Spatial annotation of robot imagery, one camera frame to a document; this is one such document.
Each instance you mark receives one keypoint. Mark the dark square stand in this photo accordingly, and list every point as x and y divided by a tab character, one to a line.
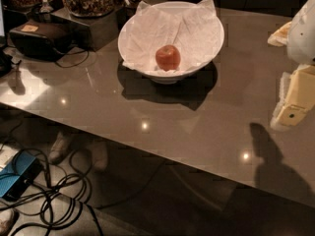
89	33

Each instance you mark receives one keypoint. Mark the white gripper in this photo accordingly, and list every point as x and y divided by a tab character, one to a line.
302	36

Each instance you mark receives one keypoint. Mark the metal scoop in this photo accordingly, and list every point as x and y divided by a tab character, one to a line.
45	7

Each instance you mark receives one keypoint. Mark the black device with label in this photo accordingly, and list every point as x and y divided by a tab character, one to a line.
42	41

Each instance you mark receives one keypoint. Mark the blue box on floor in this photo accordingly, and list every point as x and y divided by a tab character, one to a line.
17	175

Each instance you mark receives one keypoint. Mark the red apple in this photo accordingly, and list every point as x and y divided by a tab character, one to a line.
168	58

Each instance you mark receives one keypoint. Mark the white bowl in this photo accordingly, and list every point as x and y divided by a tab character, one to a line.
170	77

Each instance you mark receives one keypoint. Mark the white paper liner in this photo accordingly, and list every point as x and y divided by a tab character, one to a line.
197	33

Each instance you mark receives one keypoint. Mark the white shoe left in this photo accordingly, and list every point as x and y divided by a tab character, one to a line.
60	148

